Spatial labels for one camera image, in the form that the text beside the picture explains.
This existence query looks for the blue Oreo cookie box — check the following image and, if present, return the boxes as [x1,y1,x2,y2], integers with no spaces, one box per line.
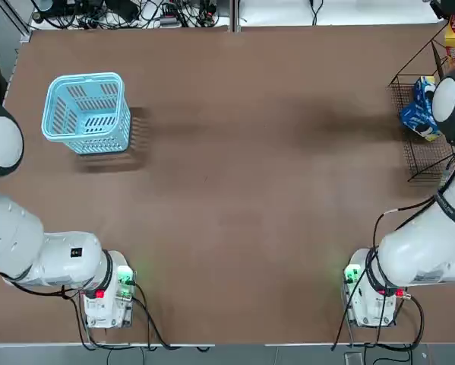
[399,101,444,143]
[412,75,438,111]

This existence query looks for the light blue plastic basket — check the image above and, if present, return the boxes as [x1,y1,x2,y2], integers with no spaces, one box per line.
[40,71,132,155]

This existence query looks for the aluminium frame post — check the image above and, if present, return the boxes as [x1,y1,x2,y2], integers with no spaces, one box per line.
[0,0,33,43]
[229,0,241,33]

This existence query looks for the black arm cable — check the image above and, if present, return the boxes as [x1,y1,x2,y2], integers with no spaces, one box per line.
[0,271,84,302]
[371,146,455,267]

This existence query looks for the black desk cable tangle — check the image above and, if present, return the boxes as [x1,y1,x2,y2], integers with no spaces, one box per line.
[33,0,230,30]

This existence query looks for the black right base cable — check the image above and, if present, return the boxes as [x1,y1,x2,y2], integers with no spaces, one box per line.
[331,246,426,353]

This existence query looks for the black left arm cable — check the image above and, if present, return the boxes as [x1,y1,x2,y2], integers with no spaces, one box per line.
[0,271,84,302]

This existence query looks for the black wire mesh shelf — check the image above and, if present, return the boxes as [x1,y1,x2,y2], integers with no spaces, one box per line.
[386,22,455,184]

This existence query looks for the black box device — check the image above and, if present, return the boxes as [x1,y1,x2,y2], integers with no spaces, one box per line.
[428,0,455,20]

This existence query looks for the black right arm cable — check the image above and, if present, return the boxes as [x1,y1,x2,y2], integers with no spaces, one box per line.
[371,146,455,267]

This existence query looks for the black base cable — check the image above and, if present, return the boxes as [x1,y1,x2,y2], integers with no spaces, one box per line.
[62,281,213,351]
[331,246,426,353]

